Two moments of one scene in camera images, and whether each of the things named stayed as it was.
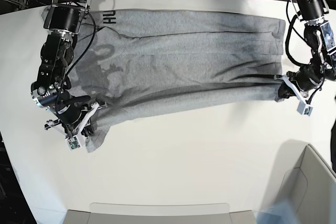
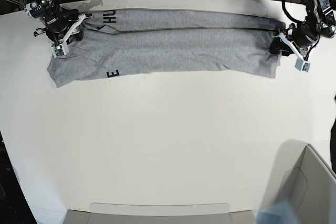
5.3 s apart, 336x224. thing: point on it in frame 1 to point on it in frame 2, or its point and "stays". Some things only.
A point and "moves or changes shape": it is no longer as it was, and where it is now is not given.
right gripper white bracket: (303, 105) to (282, 45)
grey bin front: (159, 213) stays
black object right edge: (333, 138) stays
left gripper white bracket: (73, 140) to (69, 38)
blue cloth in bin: (283, 212) stays
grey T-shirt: (126, 61) moves or changes shape
